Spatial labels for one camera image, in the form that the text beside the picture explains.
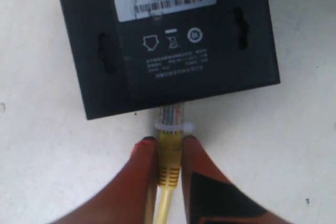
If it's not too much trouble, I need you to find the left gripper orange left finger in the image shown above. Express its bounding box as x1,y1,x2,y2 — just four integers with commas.
55,137,159,224

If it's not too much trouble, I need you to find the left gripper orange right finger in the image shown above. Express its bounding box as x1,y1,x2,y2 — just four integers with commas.
182,136,287,224

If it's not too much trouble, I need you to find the yellow ethernet cable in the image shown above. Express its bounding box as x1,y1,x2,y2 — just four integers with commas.
153,102,196,224

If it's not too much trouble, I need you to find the small black box device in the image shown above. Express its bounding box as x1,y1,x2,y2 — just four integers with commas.
60,0,280,120

